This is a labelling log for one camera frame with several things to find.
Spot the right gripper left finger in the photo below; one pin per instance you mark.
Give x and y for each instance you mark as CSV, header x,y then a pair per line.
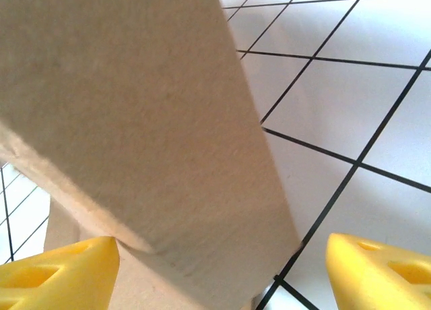
x,y
60,276

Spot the brown cardboard box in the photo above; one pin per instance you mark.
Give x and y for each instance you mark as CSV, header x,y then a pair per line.
x,y
134,104

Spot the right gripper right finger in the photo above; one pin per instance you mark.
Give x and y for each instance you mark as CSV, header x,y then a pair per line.
x,y
377,276

